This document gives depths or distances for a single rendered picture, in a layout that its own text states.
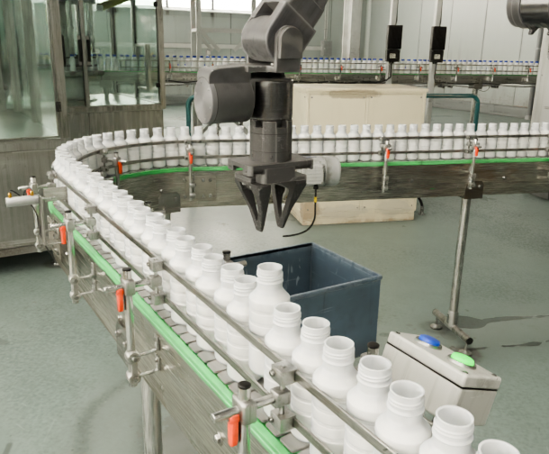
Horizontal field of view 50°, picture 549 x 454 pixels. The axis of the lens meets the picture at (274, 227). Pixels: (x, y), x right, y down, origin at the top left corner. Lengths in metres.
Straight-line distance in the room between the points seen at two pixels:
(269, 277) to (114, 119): 5.50
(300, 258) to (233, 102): 1.07
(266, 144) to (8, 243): 3.60
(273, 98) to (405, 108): 4.62
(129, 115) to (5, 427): 4.12
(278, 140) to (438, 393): 0.38
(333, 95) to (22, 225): 2.63
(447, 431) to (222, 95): 0.45
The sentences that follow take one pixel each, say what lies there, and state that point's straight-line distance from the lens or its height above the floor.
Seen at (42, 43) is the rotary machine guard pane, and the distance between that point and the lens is 4.17.
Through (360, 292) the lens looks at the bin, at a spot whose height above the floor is 0.92.
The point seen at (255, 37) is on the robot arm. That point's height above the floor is 1.52.
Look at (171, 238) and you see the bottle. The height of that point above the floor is 1.15.
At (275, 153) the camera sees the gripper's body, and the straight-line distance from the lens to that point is 0.78.
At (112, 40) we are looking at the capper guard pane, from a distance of 6.26.
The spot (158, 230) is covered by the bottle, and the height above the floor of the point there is 1.15.
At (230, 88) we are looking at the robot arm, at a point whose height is 1.46.
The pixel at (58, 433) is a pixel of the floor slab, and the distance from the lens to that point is 2.68.
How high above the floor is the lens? 1.51
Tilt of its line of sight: 17 degrees down
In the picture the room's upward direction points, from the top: 1 degrees clockwise
